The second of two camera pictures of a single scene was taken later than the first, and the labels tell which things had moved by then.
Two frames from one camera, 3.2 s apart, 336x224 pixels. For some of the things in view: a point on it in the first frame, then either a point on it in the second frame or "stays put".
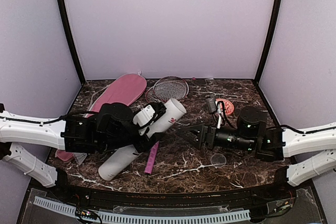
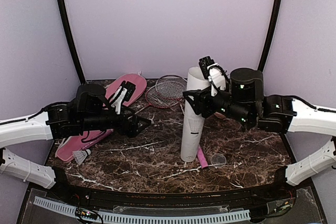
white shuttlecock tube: [175, 109] to [193, 121]
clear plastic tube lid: [218, 160] stays put
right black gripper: [210, 134] to [207, 109]
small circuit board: [86, 213] stays put
